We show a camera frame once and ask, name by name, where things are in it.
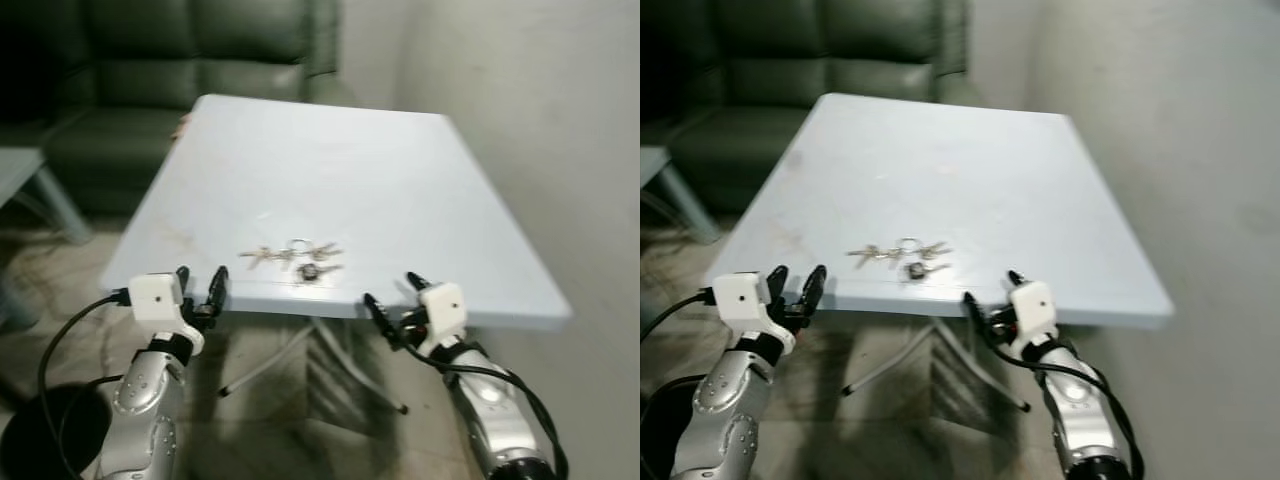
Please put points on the black round bin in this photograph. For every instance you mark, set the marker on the black round bin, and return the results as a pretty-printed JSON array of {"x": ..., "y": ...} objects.
[
  {"x": 660, "y": 430},
  {"x": 30, "y": 440}
]

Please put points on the light blue folding table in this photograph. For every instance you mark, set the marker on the light blue folding table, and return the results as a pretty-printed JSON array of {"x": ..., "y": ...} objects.
[
  {"x": 330, "y": 180},
  {"x": 950, "y": 180}
]

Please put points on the silver key bunch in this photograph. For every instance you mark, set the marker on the silver key bunch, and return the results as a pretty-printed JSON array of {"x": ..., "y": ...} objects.
[
  {"x": 908, "y": 256},
  {"x": 300, "y": 256}
]

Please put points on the dark green leather sofa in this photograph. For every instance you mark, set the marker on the dark green leather sofa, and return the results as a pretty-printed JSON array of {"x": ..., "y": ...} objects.
[
  {"x": 770, "y": 80},
  {"x": 150, "y": 80}
]

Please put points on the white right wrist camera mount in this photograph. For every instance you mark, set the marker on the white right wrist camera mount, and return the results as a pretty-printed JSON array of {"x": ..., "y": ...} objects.
[
  {"x": 1033, "y": 305},
  {"x": 443, "y": 305}
]

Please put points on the small grey side table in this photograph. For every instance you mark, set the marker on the small grey side table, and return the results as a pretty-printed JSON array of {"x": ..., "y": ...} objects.
[
  {"x": 652, "y": 160},
  {"x": 20, "y": 165}
]

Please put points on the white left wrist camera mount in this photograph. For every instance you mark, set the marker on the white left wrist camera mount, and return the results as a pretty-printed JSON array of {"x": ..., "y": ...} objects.
[
  {"x": 740, "y": 294},
  {"x": 155, "y": 296}
]

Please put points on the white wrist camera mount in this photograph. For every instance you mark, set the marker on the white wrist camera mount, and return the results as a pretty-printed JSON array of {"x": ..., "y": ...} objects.
[
  {"x": 443, "y": 305},
  {"x": 1033, "y": 305},
  {"x": 740, "y": 294},
  {"x": 155, "y": 296}
]

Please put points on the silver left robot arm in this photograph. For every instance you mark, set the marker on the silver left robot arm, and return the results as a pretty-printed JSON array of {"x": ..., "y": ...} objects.
[
  {"x": 145, "y": 400},
  {"x": 720, "y": 400}
]

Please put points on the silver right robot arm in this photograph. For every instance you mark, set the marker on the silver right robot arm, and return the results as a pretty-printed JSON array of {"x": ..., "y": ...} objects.
[
  {"x": 495, "y": 415},
  {"x": 1085, "y": 415}
]

